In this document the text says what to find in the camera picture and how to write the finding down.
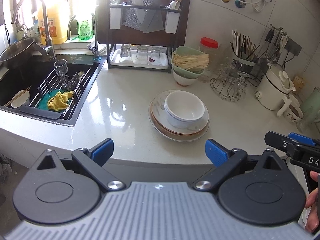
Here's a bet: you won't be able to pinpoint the pale blue plastic bowl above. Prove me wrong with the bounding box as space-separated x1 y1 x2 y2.
164 94 206 125
165 97 205 130

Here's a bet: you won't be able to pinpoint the white rose print plate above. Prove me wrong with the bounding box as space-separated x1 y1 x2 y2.
149 100 210 142

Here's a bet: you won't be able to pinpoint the dried noodles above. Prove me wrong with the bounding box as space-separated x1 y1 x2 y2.
172 53 209 71

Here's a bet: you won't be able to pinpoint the white electric pot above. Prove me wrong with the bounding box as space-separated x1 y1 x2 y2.
255 63 297 117

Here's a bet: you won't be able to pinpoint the green white chopstick holder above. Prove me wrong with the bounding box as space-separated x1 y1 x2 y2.
232 52 262 73

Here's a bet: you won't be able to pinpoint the green detergent bottle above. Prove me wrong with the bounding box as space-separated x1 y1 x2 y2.
78 17 95 41

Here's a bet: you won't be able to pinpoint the person's right hand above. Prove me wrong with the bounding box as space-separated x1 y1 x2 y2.
305 171 320 233

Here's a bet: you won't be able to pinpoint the steel wool scrubber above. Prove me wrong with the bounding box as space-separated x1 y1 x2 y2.
62 72 80 91

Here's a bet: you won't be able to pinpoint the white ceramic bowl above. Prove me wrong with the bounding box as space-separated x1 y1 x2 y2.
164 91 206 121

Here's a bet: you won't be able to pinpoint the black sink drain rack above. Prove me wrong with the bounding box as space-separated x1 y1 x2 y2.
19 62 95 121

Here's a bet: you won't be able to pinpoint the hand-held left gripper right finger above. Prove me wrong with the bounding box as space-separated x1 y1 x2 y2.
194 138 288 192

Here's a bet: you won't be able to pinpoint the white footed bowl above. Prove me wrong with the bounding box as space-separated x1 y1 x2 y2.
172 71 200 87

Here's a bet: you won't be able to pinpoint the red lid plastic jar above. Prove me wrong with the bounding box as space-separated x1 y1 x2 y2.
199 37 220 67

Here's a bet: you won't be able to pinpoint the wire glass rack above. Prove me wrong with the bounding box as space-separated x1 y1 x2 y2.
209 62 251 102

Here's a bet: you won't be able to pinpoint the yellow sponge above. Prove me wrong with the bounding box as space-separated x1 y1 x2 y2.
292 75 306 96

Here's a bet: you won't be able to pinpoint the hammered steel cleaver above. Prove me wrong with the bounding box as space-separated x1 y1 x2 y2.
122 0 151 31

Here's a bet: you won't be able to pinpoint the clear drinking glass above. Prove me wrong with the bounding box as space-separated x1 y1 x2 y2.
135 45 148 64
150 46 162 65
120 44 132 63

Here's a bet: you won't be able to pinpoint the black kitchen sink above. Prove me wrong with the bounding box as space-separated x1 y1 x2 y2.
0 54 101 127

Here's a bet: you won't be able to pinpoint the white utensil holder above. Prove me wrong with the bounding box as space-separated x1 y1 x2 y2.
164 12 179 34
109 6 125 30

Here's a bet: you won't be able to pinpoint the white rice bowl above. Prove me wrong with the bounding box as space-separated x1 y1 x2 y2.
11 89 31 109

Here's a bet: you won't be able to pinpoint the green bowl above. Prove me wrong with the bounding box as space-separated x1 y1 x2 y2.
172 66 205 80

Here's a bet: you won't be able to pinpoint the yellow cloth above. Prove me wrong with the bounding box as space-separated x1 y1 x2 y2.
47 90 75 112

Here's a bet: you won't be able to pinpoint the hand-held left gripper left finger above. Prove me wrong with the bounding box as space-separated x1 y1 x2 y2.
30 138 126 192

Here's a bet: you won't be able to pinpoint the pile of cloth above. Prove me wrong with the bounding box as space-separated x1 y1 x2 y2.
0 152 13 173

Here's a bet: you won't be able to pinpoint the small chrome faucet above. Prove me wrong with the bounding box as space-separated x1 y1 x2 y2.
67 12 101 58

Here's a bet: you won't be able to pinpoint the wall hook rail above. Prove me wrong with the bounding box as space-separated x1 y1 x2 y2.
270 23 305 57

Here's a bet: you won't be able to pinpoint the cut crystal glass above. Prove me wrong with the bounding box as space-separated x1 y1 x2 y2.
233 71 251 100

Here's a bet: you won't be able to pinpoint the white leaf print plate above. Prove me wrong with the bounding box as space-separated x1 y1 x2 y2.
149 97 210 136
149 89 210 132

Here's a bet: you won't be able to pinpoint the green glass container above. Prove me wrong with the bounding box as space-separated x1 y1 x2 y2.
298 87 320 133

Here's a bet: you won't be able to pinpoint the crystal goblet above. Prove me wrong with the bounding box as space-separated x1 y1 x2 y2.
54 59 68 81

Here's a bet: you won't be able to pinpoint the white tray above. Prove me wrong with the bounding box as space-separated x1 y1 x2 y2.
110 48 171 69

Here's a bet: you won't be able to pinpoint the green colander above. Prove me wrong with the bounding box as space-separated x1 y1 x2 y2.
171 45 210 75

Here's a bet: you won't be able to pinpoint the dark wooden cutting board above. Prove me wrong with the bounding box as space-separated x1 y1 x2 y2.
96 0 191 47

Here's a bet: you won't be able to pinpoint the tall steel faucet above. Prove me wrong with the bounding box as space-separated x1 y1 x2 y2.
11 0 57 61

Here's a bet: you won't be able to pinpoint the printed mug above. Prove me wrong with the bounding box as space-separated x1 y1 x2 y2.
283 93 307 124

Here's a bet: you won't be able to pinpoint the teal scrub mat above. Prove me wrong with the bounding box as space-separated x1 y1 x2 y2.
38 90 58 111

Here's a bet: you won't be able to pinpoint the bundle of chopsticks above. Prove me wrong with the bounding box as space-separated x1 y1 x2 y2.
231 28 262 60

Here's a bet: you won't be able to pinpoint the grey cleaver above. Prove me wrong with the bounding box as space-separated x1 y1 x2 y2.
138 10 165 34

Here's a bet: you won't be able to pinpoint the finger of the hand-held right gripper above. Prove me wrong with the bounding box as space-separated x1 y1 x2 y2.
264 131 297 157
287 133 320 147

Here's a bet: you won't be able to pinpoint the black kitchen rack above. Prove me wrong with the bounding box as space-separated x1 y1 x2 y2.
107 0 186 70

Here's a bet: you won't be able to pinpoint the yellow oil bottle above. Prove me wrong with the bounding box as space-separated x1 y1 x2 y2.
37 2 71 45

